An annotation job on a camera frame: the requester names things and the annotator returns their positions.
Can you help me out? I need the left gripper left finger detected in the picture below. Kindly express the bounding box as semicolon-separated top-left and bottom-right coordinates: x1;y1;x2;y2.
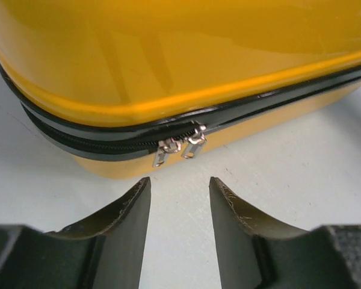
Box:
48;177;151;288

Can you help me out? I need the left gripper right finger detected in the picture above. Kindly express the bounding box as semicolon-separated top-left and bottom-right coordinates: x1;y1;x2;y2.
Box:
209;177;316;288

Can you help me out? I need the silver zipper pull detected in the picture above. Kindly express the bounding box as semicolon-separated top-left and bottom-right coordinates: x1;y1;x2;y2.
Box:
153;138;182;167
182;125;207;159

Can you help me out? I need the yellow Pikachu hard-shell suitcase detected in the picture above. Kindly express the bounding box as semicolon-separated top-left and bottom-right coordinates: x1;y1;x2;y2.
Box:
0;1;361;178

